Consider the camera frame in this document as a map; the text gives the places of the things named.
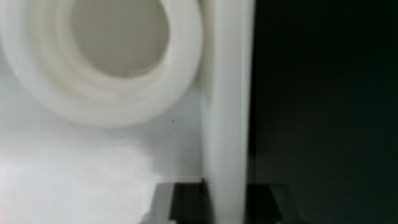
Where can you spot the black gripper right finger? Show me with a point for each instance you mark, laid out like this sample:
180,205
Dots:
271,205

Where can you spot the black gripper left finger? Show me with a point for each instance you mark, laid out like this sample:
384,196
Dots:
180,204

